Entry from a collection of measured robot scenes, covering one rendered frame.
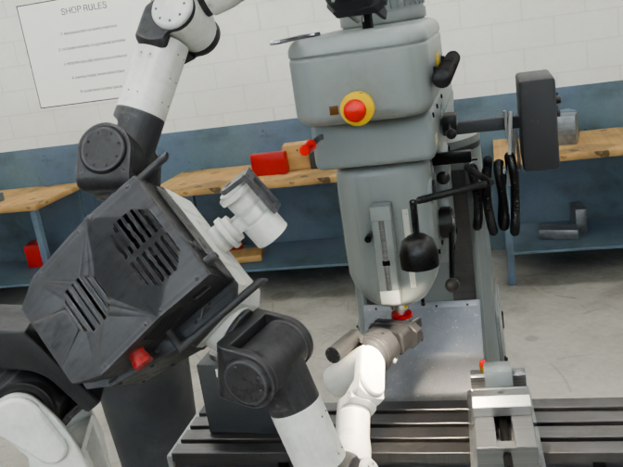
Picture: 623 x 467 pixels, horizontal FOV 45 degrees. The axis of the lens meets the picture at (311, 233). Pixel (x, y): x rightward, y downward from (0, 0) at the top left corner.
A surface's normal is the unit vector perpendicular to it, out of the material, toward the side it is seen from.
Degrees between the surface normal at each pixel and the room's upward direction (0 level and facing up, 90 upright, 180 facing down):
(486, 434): 0
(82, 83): 90
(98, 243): 74
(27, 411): 90
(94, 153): 64
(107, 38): 90
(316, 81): 90
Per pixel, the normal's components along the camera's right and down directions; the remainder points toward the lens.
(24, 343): 0.14, 0.25
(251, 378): -0.44, 0.35
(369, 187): -0.22, 0.29
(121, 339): -0.38, 0.03
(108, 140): -0.18, -0.15
